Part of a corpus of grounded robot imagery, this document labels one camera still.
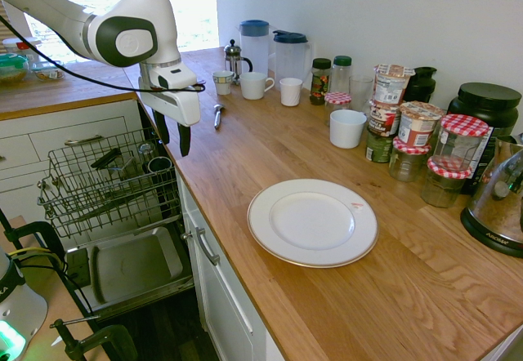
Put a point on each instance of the food container with green lid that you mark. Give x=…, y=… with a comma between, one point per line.
x=12, y=65

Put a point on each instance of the spice jar with black lid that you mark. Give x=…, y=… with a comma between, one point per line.
x=320, y=83

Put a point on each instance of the black shaker bottle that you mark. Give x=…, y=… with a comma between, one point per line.
x=423, y=85

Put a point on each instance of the red and white oatmeal cup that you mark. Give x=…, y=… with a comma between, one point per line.
x=417, y=126

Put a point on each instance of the oatmeal cup with white label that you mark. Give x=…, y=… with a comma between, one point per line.
x=390, y=87

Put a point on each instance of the white drawer cabinet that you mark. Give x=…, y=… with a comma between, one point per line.
x=16, y=148

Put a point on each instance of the black detergent compartment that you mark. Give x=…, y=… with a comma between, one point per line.
x=77, y=267

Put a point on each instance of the wooden robot mounting board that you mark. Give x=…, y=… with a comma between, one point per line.
x=57, y=295

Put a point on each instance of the patterned paper cup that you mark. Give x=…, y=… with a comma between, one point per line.
x=223, y=83

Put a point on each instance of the black protein powder tub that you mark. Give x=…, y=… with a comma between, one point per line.
x=490, y=103

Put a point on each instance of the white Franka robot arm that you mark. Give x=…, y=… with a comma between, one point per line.
x=135, y=18

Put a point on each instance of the small jar with checkered lid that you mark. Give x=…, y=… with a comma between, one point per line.
x=337, y=99

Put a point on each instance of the clear jar with green lid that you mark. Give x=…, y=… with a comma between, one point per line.
x=341, y=77

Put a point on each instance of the glass French press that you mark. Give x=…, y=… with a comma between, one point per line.
x=235, y=61

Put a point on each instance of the dark cup in rack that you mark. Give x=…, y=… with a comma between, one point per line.
x=159, y=165

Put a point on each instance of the stainless steel electric kettle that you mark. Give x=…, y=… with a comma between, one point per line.
x=494, y=210

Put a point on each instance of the open dishwasher door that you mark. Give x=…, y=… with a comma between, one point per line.
x=135, y=263

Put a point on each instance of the green tin can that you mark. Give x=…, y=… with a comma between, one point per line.
x=378, y=148

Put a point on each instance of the glass jar with checkered lid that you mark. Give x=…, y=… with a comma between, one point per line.
x=406, y=165
x=443, y=189

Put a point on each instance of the clear pitcher with dark lid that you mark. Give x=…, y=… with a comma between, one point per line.
x=291, y=63

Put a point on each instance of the metal spoon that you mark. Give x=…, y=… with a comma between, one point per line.
x=219, y=118

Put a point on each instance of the dark green screw clamp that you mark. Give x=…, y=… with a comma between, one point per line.
x=110, y=338

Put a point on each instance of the white plate with gold rim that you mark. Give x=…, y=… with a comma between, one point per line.
x=312, y=222

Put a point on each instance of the white ribbed cup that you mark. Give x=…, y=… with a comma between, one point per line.
x=291, y=93

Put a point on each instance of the white container with red mark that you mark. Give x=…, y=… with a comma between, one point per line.
x=16, y=46

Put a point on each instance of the black utensil in rack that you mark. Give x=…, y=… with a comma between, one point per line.
x=105, y=157

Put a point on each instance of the wide white cup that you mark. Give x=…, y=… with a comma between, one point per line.
x=346, y=130

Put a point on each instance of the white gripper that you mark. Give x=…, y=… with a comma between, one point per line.
x=175, y=103

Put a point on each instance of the glass food container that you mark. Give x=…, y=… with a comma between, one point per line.
x=49, y=74

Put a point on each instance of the white base cabinet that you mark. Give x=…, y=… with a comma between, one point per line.
x=229, y=316

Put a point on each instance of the dark red oatmeal cup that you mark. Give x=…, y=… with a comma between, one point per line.
x=382, y=120

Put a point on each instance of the clear drinking glass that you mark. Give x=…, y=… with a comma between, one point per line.
x=361, y=91

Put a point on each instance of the large jar with checkered lid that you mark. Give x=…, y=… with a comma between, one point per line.
x=461, y=126

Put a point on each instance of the tall pitcher with blue lid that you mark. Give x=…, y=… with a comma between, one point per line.
x=254, y=54

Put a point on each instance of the clear glass in rack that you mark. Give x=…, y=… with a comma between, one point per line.
x=146, y=150

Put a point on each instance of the black bar clamp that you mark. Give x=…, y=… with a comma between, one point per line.
x=41, y=226

